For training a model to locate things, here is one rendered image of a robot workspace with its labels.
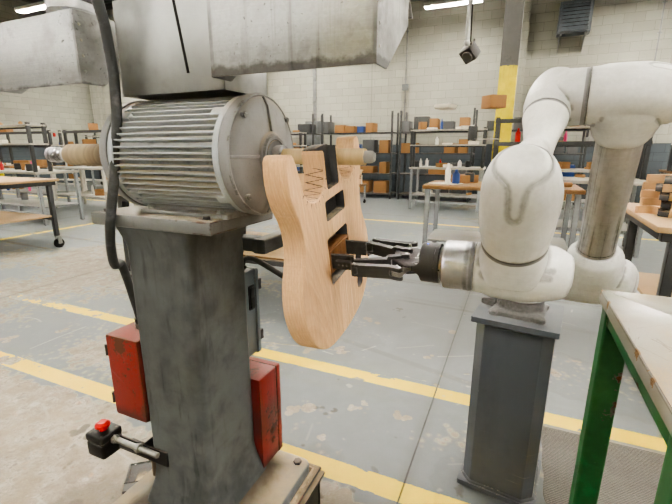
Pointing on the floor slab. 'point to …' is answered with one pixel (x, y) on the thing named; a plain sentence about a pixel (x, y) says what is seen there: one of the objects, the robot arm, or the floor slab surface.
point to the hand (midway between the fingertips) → (341, 253)
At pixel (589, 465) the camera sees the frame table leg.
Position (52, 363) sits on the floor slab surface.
